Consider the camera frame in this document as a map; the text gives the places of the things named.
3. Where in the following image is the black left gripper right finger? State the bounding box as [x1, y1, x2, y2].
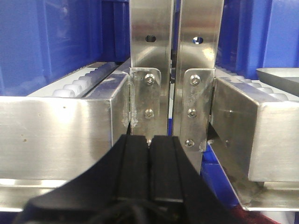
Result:
[149, 135, 234, 224]

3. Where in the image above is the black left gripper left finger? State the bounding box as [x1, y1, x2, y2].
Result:
[15, 135, 150, 224]

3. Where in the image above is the white roller track left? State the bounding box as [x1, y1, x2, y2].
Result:
[52, 62, 117, 98]

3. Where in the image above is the silver metal tray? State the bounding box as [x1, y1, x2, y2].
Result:
[256, 68, 299, 95]

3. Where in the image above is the blue plastic bin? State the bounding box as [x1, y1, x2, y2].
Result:
[0, 0, 130, 96]
[216, 0, 299, 79]

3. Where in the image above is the blue plastic bin right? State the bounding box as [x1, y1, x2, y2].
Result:
[216, 0, 299, 79]

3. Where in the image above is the left steel shelf rail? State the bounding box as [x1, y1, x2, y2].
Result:
[0, 73, 129, 212]

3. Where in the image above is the steel shelf rail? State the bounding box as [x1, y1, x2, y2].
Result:
[211, 77, 299, 211]
[0, 73, 129, 212]

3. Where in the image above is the right steel shelf rail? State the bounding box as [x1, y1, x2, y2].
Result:
[211, 77, 299, 211]

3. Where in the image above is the left steel upright post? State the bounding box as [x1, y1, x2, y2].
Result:
[129, 0, 174, 144]

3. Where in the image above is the steel upright post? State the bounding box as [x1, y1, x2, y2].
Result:
[172, 0, 224, 172]
[129, 0, 174, 144]

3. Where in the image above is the right steel upright post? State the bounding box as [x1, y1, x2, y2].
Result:
[172, 0, 224, 172]

